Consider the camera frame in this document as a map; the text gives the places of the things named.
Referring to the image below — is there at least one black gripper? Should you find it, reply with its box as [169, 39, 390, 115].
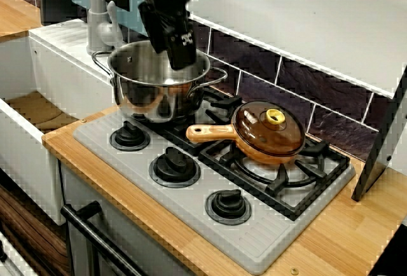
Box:
[138, 0, 197, 71]

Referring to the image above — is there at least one stainless steel pot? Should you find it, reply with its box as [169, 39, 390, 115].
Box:
[92, 40, 228, 125]

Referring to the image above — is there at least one orange pan with handle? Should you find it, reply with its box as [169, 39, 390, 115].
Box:
[186, 100, 307, 165]

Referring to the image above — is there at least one brown glass lid yellow knob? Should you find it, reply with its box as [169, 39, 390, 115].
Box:
[233, 100, 307, 156]

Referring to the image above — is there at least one grey toy faucet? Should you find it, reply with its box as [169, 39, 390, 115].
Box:
[86, 0, 124, 55]

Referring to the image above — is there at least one black stove knob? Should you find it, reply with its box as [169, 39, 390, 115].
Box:
[149, 147, 202, 188]
[109, 120, 151, 152]
[205, 189, 252, 226]

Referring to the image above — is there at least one dark tile backsplash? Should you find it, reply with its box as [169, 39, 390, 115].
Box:
[0, 0, 394, 165]

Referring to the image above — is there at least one white kitchen back panel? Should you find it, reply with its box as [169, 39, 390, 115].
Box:
[187, 0, 407, 99]

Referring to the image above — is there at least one wooden sink side countertop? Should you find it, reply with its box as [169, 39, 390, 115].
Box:
[0, 0, 43, 43]

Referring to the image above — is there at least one white sink basin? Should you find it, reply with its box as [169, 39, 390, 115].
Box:
[0, 23, 128, 226]

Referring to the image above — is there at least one black burner grate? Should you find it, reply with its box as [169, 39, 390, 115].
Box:
[133, 86, 351, 222]

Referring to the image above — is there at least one white oven door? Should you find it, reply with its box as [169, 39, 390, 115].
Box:
[62, 161, 191, 276]

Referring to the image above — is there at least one grey stove top plate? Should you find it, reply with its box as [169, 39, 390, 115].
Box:
[72, 107, 357, 275]

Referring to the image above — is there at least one black kitchen side panel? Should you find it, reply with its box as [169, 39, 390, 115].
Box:
[351, 65, 407, 203]

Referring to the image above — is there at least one wooden stove countertop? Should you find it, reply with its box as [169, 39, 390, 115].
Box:
[43, 104, 407, 276]

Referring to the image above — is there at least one black oven door handle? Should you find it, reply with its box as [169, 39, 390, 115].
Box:
[60, 202, 146, 276]

